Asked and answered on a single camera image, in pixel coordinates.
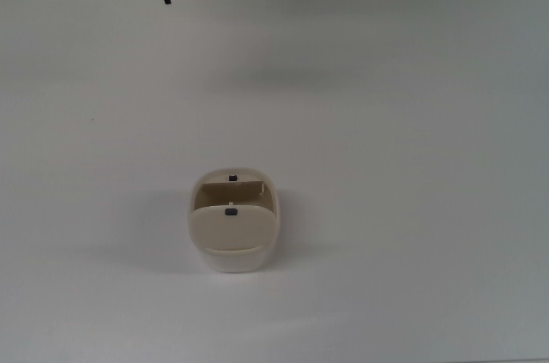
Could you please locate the small white lidded bin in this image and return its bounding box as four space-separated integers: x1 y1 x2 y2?
186 167 283 275

